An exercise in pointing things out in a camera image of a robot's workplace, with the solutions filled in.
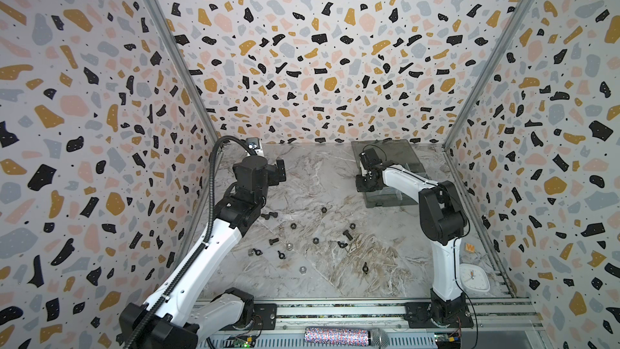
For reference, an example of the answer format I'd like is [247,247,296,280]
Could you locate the clear plastic compartment organizer box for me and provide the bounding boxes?
[351,139,428,208]

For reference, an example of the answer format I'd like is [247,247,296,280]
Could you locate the black bolts pair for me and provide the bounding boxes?
[260,212,279,220]

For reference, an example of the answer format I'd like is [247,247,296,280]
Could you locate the black hex bolt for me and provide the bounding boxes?
[342,230,354,241]

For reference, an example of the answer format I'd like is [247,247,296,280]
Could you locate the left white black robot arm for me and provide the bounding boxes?
[119,136,286,348]

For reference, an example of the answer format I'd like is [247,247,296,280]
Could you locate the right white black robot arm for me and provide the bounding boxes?
[355,150,468,326]

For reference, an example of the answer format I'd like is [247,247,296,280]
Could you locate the small orange block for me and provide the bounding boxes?
[465,243,476,253]

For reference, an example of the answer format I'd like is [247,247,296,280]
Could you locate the white square clock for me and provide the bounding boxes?
[460,263,491,293]

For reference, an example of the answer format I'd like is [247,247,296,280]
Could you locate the glitter handheld microphone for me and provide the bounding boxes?
[305,326,390,348]

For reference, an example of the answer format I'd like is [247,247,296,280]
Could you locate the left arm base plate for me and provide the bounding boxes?
[221,303,278,334]

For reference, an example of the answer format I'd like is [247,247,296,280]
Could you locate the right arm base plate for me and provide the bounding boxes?
[404,301,475,329]

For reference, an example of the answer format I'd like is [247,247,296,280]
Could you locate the aluminium front rail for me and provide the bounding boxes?
[210,298,551,348]

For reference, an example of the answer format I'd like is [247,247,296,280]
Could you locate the left corner aluminium post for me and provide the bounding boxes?
[143,0,217,144]

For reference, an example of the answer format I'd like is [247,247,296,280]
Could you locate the corner aluminium post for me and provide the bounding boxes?
[442,0,534,151]
[143,0,217,144]

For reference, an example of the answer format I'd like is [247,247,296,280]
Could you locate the right corner aluminium post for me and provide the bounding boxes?
[442,0,534,151]

